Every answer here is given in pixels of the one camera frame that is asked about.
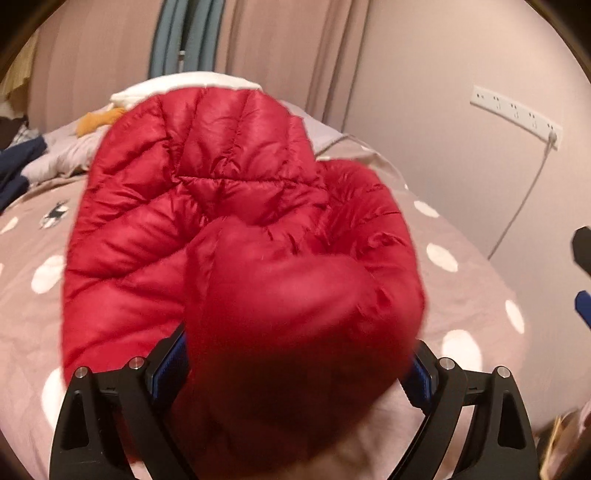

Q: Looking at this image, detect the navy blue garment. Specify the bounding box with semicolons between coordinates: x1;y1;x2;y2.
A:
0;138;49;214

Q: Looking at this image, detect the grey power cable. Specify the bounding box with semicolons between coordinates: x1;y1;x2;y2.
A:
487;131;557;260

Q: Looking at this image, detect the white wall power strip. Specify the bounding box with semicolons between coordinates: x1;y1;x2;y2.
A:
470;84;564;151

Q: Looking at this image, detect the tan crumpled thing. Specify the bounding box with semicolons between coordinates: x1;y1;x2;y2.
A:
538;401;591;480

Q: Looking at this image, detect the red down jacket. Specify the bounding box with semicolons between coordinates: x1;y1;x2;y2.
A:
61;87;426;480

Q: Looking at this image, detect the blue-grey curtain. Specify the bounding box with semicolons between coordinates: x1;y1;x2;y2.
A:
152;0;227;80

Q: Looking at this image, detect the pink curtain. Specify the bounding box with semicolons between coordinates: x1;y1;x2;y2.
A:
28;0;371;136

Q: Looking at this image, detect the white pillow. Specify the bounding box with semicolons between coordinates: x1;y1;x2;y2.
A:
76;71;262;138

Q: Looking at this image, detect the light checked cloth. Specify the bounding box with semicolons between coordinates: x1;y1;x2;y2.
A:
11;127;43;151

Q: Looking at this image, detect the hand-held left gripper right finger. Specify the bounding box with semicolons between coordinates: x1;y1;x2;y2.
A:
402;339;541;480

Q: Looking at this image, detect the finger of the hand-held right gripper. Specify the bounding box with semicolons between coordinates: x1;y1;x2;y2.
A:
571;226;591;280
574;290;591;331

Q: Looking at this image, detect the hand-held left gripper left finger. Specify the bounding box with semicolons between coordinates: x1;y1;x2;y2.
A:
48;322;195;480

